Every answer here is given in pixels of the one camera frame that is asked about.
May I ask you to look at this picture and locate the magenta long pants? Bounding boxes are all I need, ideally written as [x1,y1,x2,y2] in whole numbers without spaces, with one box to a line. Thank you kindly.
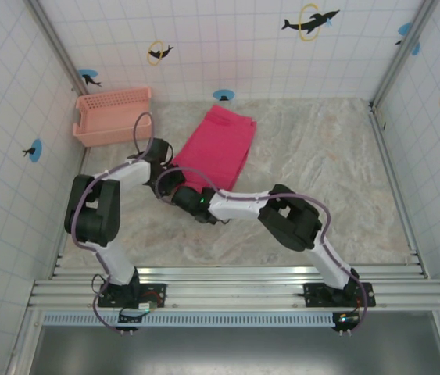
[172,104,259,192]

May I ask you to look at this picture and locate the pink plastic basket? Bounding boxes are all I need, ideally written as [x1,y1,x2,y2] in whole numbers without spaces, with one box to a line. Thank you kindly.
[72,87,154,148]

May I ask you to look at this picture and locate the blue circle dolphin sticker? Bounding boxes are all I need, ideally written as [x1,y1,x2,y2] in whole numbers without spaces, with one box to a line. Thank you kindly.
[77,69,102,88]

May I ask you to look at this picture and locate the blue circle black animal sticker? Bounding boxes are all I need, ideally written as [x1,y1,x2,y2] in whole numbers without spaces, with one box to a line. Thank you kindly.
[22,138,44,163]

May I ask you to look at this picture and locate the small black circuit board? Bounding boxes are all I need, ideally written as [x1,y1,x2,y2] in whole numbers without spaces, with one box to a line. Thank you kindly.
[332,311,361,336]
[117,308,151,336]

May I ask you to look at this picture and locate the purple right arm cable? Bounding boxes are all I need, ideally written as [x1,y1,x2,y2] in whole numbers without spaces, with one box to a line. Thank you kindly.
[155,166,369,335]

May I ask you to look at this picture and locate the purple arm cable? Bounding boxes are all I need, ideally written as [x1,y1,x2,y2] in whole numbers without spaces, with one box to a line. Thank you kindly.
[155,166,369,335]
[71,112,155,335]

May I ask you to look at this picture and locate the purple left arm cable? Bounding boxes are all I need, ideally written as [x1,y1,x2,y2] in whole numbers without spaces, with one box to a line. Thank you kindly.
[71,112,155,335]

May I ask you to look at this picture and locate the aluminium mounting rail frame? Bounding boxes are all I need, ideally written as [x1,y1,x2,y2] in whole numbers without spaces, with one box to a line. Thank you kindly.
[27,265,440,313]

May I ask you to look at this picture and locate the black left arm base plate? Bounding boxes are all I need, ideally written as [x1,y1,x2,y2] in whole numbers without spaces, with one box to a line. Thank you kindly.
[97,281,168,309]

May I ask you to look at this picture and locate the small yellow ring dolphin sticker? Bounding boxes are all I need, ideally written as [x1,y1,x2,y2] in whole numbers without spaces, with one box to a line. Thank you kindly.
[147,40,175,66]

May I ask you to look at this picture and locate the slotted grey cable duct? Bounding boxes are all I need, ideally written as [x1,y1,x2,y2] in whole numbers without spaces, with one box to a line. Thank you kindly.
[41,312,340,327]

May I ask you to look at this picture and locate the aluminium corner post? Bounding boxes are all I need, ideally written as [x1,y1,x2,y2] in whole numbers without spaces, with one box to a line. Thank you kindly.
[23,0,84,95]
[370,0,439,110]

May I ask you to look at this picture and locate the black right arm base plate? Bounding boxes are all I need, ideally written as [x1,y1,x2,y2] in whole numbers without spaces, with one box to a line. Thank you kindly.
[303,281,377,309]

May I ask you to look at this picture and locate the blue sticker behind post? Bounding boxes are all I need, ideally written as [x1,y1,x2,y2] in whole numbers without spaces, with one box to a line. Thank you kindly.
[394,22,420,55]

